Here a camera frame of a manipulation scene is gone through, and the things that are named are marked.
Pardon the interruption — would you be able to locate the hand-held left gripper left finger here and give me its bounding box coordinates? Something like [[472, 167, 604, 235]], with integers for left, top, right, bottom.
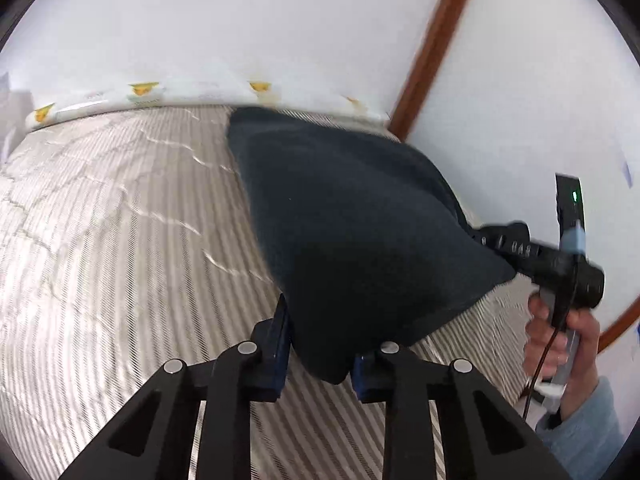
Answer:
[[57, 294, 292, 480]]

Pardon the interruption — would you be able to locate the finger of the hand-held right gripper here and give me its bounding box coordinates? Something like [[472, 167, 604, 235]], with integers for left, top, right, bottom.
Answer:
[[469, 220, 561, 278]]

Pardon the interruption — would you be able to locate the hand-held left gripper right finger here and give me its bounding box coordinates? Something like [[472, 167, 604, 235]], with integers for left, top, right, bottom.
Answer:
[[350, 341, 573, 480]]

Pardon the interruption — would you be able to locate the black t-shirt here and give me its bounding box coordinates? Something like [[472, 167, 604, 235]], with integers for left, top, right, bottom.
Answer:
[[227, 105, 518, 386]]

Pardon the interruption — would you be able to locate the person's right hand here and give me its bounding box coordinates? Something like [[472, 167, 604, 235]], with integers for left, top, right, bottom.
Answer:
[[525, 292, 601, 421]]

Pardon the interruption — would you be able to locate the brown wooden trim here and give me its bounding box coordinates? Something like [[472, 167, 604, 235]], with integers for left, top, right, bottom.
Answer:
[[387, 0, 483, 141], [597, 292, 640, 353]]

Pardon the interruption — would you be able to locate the striped mattress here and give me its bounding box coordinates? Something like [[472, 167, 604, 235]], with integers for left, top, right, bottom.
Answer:
[[0, 102, 538, 480]]

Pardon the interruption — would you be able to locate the white pillow with yellow print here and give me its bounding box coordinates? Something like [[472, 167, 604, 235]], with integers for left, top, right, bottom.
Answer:
[[22, 80, 391, 133]]

